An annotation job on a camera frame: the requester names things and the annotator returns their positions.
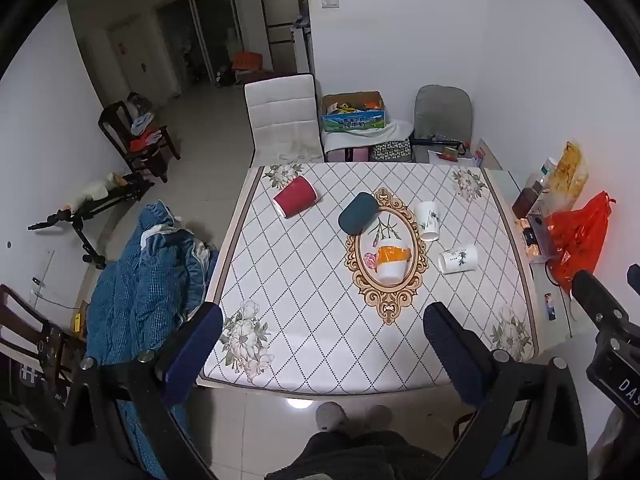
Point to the white cloth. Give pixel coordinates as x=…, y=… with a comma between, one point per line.
x=367, y=133

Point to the red cup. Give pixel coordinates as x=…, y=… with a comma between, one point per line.
x=296, y=196

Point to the yellow plastic bag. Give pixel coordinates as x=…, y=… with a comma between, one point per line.
x=569, y=170

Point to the black tripod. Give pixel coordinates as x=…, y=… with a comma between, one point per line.
x=90, y=205

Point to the glass-top side table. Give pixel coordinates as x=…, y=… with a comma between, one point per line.
x=505, y=185

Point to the blue quilted blanket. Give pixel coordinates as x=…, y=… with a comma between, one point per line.
x=145, y=280

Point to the person's grey slipper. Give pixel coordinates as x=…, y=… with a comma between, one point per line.
x=330, y=415
x=378, y=417

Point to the small photo card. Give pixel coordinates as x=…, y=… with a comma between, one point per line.
x=550, y=306

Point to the white patterned table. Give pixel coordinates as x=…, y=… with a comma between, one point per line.
x=310, y=280

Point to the orange and white cup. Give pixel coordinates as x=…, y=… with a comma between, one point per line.
x=392, y=261

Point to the pile of clothes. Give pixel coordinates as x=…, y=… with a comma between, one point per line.
x=142, y=127

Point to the brown jar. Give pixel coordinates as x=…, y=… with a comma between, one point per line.
x=525, y=201

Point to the dark wooden chair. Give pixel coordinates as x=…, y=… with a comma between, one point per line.
x=137, y=135
x=30, y=330

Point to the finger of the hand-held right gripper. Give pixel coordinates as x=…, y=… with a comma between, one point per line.
x=595, y=295
x=634, y=274

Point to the orange plastic bag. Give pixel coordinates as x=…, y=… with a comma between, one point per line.
x=580, y=245

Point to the grey padded chair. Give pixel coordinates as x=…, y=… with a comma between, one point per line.
x=442, y=115

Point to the black patterned bag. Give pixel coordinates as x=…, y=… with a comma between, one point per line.
x=392, y=150

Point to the pink case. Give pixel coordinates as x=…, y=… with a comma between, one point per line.
x=347, y=154

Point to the small grey box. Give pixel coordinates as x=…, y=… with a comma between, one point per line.
x=537, y=223

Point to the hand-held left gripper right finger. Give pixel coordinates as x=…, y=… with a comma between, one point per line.
x=450, y=355

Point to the cardboard box with blue print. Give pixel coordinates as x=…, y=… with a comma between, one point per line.
x=354, y=110

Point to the white padded chair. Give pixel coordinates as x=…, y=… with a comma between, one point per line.
x=282, y=120

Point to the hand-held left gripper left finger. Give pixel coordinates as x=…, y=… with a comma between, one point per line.
x=192, y=355

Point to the white cup with plant print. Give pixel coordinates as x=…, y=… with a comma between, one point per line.
x=428, y=220
x=457, y=258

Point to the dark teal cup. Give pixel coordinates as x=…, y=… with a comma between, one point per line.
x=357, y=213

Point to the person's legs in dark pants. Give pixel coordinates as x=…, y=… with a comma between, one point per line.
x=350, y=457

